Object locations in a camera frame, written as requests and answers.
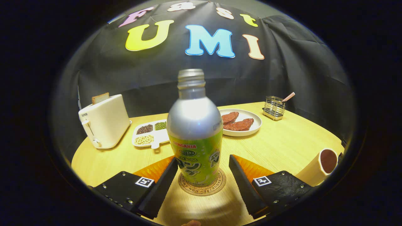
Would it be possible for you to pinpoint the brown beans pile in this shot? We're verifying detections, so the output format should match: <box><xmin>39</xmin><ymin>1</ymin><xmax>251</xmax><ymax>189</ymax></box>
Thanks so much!
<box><xmin>136</xmin><ymin>124</ymin><xmax>154</xmax><ymax>135</ymax></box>

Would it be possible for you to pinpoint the wooden table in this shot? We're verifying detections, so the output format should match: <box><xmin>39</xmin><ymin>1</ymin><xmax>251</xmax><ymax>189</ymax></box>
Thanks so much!
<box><xmin>71</xmin><ymin>101</ymin><xmax>345</xmax><ymax>226</ymax></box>

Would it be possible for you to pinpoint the round cork coaster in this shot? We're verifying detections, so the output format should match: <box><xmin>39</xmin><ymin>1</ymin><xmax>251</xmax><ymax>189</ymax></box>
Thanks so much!
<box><xmin>178</xmin><ymin>168</ymin><xmax>226</xmax><ymax>196</ymax></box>

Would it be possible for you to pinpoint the white toaster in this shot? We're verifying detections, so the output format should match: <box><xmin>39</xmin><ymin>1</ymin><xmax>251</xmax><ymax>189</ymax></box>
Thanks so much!
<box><xmin>78</xmin><ymin>94</ymin><xmax>132</xmax><ymax>149</ymax></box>

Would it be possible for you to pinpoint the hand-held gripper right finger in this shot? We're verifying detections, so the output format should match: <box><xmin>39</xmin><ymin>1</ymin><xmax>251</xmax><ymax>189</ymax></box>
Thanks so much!
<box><xmin>229</xmin><ymin>154</ymin><xmax>314</xmax><ymax>220</ymax></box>

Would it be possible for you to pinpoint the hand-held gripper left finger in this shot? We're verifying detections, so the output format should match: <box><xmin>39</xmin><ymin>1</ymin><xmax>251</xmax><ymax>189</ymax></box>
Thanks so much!
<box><xmin>91</xmin><ymin>156</ymin><xmax>178</xmax><ymax>220</ymax></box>

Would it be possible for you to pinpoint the silver green juice bottle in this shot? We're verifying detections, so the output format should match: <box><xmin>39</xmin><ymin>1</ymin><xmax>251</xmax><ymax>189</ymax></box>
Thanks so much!
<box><xmin>166</xmin><ymin>69</ymin><xmax>224</xmax><ymax>188</ymax></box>

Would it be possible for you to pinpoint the metal wire holder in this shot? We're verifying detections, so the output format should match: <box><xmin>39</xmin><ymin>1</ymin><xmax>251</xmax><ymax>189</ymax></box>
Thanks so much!
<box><xmin>263</xmin><ymin>96</ymin><xmax>286</xmax><ymax>121</ymax></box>

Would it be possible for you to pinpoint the white divided tray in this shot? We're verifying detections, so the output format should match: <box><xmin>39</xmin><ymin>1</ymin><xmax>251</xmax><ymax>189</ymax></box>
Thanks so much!
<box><xmin>132</xmin><ymin>119</ymin><xmax>171</xmax><ymax>149</ymax></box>

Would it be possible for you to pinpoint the cream cup with wooden handle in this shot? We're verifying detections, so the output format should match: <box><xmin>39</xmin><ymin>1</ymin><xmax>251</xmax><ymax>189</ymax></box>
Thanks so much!
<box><xmin>295</xmin><ymin>148</ymin><xmax>339</xmax><ymax>187</ymax></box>

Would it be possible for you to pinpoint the toast bread slice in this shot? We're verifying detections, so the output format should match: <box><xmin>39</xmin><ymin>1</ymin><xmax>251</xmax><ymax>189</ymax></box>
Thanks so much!
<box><xmin>91</xmin><ymin>92</ymin><xmax>110</xmax><ymax>105</ymax></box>

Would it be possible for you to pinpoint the white round plate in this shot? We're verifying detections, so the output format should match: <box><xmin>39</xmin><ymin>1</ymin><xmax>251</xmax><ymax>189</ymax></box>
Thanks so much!
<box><xmin>218</xmin><ymin>108</ymin><xmax>262</xmax><ymax>137</ymax></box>

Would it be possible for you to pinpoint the brown meat slice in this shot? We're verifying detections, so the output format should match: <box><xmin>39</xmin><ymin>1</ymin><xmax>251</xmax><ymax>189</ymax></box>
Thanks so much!
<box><xmin>223</xmin><ymin>118</ymin><xmax>254</xmax><ymax>131</ymax></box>
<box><xmin>221</xmin><ymin>111</ymin><xmax>239</xmax><ymax>125</ymax></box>

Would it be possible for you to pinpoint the yellow beans pile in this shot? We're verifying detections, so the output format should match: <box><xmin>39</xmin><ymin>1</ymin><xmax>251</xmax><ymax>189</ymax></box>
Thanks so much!
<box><xmin>134</xmin><ymin>135</ymin><xmax>154</xmax><ymax>145</ymax></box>

